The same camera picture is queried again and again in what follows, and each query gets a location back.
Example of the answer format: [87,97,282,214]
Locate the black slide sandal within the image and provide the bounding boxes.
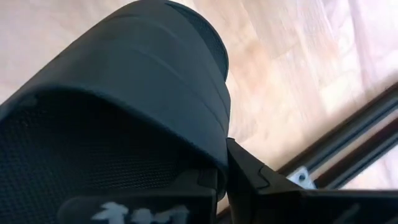
[0,0,233,224]

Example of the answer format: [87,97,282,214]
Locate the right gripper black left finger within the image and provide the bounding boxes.
[169,167,219,200]

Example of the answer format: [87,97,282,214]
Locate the silver corner bracket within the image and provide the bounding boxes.
[287,166,318,190]

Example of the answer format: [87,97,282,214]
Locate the black aluminium table frame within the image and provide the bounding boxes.
[276,82,398,191]

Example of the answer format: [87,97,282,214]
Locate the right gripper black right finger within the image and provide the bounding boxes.
[226,138,305,224]

